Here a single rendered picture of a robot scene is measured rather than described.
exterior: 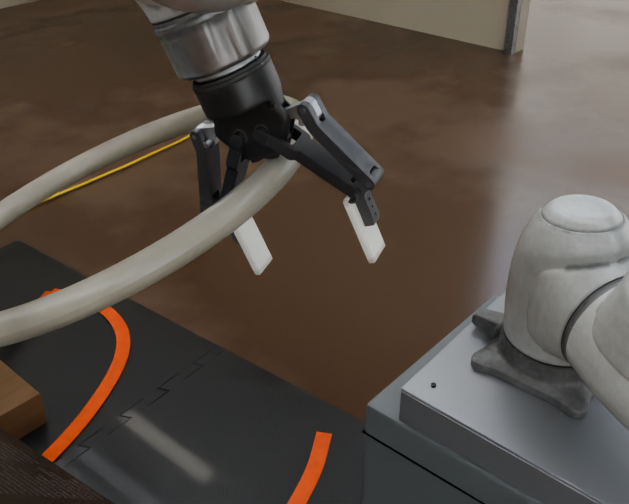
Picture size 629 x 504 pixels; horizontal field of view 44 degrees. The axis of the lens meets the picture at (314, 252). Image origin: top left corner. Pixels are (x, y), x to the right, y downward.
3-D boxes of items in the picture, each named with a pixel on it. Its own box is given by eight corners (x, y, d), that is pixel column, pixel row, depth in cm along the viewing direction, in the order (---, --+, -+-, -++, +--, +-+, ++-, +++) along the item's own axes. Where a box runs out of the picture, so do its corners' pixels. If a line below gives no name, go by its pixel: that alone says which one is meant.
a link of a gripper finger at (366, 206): (351, 172, 71) (379, 166, 70) (370, 218, 73) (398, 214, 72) (344, 180, 70) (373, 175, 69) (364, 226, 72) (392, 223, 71)
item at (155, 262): (-195, 403, 75) (-216, 380, 73) (43, 179, 116) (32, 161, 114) (257, 287, 58) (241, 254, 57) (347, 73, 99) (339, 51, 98)
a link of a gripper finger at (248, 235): (232, 218, 78) (226, 219, 78) (260, 275, 81) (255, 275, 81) (246, 202, 80) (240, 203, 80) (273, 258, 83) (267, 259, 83)
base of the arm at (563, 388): (501, 297, 131) (506, 270, 128) (631, 353, 120) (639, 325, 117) (444, 354, 120) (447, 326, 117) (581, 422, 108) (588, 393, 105)
